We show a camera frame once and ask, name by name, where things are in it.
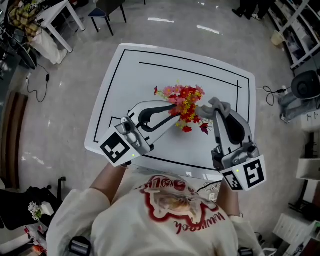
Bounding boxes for white shelf unit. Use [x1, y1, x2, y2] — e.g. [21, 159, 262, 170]
[267, 0, 320, 70]

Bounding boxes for black office chair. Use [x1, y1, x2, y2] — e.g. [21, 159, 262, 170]
[0, 176, 67, 232]

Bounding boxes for white low cabinet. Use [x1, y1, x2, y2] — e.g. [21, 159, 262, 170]
[300, 109, 320, 133]

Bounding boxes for white desk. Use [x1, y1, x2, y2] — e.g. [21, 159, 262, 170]
[37, 0, 86, 54]

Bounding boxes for white drawer cabinet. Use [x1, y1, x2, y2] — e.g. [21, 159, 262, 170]
[272, 212, 318, 245]

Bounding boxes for cream printed t-shirt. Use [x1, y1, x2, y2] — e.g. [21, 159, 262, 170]
[46, 172, 263, 256]

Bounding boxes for white flower plant pot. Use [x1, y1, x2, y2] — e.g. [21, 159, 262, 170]
[27, 201, 43, 222]

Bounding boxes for white table with black lines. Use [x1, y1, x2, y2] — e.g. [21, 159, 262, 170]
[84, 42, 257, 181]

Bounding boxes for grey wiping cloth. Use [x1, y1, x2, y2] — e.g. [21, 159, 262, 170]
[195, 96, 232, 120]

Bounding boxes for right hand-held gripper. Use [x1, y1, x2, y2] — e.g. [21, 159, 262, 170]
[211, 109, 268, 193]

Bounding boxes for beige waste bin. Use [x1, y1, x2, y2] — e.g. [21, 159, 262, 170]
[271, 29, 286, 47]

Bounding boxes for black adapter cable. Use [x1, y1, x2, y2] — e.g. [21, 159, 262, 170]
[26, 63, 51, 104]

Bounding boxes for person's right forearm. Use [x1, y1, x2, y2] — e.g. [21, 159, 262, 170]
[216, 181, 241, 217]

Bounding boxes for brown wooden bench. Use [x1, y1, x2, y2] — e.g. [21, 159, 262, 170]
[0, 91, 29, 190]

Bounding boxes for person's left forearm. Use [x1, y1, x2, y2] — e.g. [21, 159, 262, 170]
[89, 162, 128, 206]

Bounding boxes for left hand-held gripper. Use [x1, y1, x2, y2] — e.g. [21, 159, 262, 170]
[98, 99, 181, 168]

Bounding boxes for grey chair with blue seat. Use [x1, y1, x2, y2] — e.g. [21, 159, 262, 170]
[87, 0, 128, 37]

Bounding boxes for potted red pink flowers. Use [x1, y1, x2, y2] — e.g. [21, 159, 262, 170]
[153, 79, 213, 136]

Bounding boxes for white open shelf box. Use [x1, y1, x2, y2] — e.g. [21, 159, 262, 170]
[295, 157, 320, 181]

